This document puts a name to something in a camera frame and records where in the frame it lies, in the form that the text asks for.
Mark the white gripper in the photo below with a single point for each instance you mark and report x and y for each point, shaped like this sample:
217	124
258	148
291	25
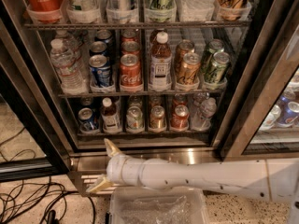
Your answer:
118	169

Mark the blue pepsi can bottom shelf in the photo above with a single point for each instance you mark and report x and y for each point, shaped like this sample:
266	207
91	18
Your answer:
87	119

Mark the blue pepsi can shelf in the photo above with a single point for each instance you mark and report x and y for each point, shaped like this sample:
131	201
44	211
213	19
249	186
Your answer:
87	119
101	71

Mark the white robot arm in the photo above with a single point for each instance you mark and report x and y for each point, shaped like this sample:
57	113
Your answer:
271	180

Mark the tea bottle bottom shelf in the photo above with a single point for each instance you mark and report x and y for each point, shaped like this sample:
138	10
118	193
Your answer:
110	116

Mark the tea bottle shelf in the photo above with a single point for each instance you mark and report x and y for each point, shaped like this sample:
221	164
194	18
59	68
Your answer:
160	63
110	116

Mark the white green can bottom shelf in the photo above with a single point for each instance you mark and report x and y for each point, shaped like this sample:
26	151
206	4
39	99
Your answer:
134	119

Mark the gold can bottom shelf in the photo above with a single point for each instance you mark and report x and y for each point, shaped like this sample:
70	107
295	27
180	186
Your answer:
157	118

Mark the red can bottom shelf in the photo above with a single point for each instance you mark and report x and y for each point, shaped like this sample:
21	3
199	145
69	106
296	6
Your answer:
180	117

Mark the red coca-cola can middle shelf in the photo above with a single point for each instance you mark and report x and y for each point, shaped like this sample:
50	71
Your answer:
130	71

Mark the red coca-cola can shelf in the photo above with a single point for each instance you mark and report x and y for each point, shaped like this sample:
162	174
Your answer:
130	71
45	11

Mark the blue pepsi can middle shelf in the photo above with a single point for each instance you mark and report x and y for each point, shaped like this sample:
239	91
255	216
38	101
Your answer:
101	71

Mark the stainless fridge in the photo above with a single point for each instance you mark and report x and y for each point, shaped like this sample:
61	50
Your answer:
155	94

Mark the water bottle bottom shelf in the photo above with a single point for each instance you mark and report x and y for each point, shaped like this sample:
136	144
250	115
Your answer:
203	115

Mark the water bottle shelf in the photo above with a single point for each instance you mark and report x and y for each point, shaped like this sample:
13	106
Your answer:
64	61
203	115

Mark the water bottle middle shelf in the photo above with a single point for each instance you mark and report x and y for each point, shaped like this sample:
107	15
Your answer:
64	61

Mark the tea bottle middle shelf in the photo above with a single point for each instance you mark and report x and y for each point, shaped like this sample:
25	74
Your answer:
160	63

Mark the red coca-cola can top shelf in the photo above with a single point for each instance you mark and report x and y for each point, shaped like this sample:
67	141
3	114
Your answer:
45	11

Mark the pepsi can behind glass door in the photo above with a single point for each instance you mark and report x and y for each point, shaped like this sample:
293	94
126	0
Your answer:
289	114

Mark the clear plastic bin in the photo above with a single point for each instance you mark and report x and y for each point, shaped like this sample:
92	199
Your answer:
131	205

